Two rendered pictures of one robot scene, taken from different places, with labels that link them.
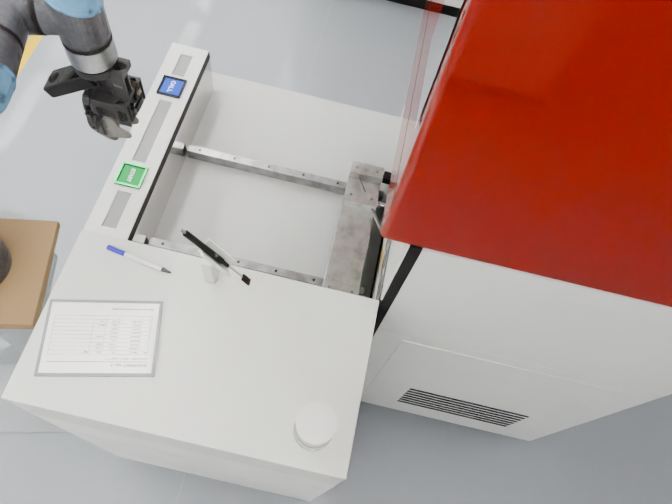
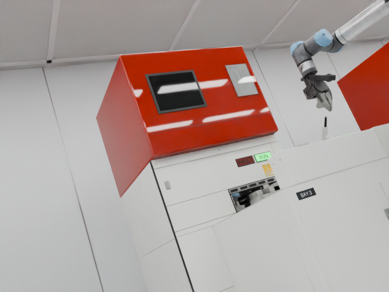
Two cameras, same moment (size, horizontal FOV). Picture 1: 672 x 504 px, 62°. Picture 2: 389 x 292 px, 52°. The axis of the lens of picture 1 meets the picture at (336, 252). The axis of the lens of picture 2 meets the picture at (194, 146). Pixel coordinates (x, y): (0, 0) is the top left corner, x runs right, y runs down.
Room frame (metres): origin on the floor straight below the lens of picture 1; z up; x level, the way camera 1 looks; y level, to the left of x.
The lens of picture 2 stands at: (1.97, 1.70, 0.68)
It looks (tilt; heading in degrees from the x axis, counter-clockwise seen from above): 16 degrees up; 242
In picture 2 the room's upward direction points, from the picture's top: 20 degrees counter-clockwise
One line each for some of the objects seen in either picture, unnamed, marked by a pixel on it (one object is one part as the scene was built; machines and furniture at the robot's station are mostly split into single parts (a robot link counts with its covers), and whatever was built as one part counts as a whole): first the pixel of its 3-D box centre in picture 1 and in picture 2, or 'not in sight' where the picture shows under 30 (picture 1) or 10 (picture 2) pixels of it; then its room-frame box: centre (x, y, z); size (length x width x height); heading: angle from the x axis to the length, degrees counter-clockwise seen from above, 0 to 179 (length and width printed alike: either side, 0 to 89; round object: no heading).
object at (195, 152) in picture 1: (286, 174); not in sight; (0.78, 0.17, 0.84); 0.50 x 0.02 x 0.03; 91
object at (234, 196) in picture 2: (388, 223); (266, 193); (0.68, -0.10, 0.89); 0.44 x 0.02 x 0.10; 1
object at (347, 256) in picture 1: (352, 233); (281, 193); (0.65, -0.03, 0.87); 0.36 x 0.08 x 0.03; 1
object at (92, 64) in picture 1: (92, 47); (307, 68); (0.60, 0.46, 1.33); 0.08 x 0.08 x 0.05
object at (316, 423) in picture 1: (314, 427); not in sight; (0.17, -0.04, 1.01); 0.07 x 0.07 x 0.10
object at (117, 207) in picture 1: (157, 149); (330, 157); (0.72, 0.47, 0.89); 0.55 x 0.09 x 0.14; 1
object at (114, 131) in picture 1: (117, 131); (326, 103); (0.58, 0.45, 1.14); 0.06 x 0.03 x 0.09; 91
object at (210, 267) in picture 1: (217, 264); (327, 139); (0.42, 0.21, 1.03); 0.06 x 0.04 x 0.13; 91
